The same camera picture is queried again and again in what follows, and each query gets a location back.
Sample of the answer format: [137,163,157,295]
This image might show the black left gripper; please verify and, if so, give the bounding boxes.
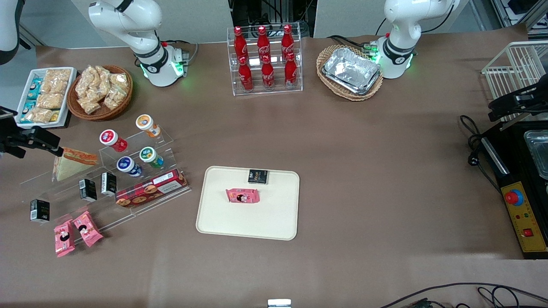
[488,83,548,122]

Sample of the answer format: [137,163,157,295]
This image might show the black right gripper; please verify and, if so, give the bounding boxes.
[0,124,65,159]

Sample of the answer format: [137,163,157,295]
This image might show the triangular sandwich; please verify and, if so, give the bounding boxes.
[52,147,98,182]

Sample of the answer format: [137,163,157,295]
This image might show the steel machine tray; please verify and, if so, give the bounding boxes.
[524,130,548,180]

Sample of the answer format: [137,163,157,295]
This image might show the white rectangular snack tray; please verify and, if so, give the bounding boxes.
[14,67,77,129]

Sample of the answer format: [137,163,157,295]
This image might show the aluminium foil tray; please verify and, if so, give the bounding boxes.
[323,47,381,91]
[322,71,381,96]

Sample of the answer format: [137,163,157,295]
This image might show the cream plastic tray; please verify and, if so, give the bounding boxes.
[196,166,300,241]

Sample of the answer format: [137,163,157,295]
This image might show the clear bag of crisps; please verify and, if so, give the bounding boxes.
[43,69,71,95]
[36,93,64,110]
[24,107,54,124]

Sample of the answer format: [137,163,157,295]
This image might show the red lidded drink cup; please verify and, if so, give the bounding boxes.
[99,129,128,153]

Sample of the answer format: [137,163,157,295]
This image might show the clear bag of crackers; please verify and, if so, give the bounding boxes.
[90,83,110,103]
[110,73,129,91]
[77,97,101,115]
[104,88,127,110]
[94,65,112,88]
[76,66,97,98]

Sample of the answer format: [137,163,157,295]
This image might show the dark brown wicker basket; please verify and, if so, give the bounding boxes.
[66,65,133,121]

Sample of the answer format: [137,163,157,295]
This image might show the black sealing machine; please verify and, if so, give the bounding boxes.
[479,120,548,260]

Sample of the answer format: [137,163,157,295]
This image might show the blue lidded drink cup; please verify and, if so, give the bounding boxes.
[116,157,143,177]

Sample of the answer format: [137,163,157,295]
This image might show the pink snack packet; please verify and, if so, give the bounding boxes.
[54,219,75,258]
[73,211,104,248]
[226,188,260,204]

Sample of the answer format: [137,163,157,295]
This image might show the green lidded drink cup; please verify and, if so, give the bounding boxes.
[139,147,164,168]

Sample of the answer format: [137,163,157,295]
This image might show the orange lidded drink cup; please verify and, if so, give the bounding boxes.
[136,114,161,138]

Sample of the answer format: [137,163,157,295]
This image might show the clear acrylic tiered stand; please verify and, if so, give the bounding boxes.
[19,126,192,244]

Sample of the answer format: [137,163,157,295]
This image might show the red cookie box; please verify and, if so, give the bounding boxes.
[115,169,188,208]

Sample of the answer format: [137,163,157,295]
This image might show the light tan wicker basket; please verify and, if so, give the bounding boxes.
[316,44,384,101]

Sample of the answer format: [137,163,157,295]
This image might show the red cola bottle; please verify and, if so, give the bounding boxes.
[257,26,271,58]
[281,24,295,56]
[261,56,275,89]
[284,53,298,88]
[238,56,254,92]
[233,27,248,59]

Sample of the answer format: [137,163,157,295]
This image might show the clear acrylic bottle rack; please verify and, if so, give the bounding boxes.
[227,24,303,96]

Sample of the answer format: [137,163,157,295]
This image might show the black background equipment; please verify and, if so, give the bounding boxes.
[229,0,316,38]

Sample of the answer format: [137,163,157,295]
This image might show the black power cable with plug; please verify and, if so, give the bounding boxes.
[460,115,502,194]

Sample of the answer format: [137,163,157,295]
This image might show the white wire basket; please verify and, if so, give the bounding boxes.
[482,41,548,124]

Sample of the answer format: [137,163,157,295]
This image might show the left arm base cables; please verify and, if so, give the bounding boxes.
[327,34,379,55]

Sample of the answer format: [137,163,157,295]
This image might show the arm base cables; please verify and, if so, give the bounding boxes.
[327,34,379,55]
[162,39,200,69]

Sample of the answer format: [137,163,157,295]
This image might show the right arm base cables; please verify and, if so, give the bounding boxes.
[162,39,200,69]

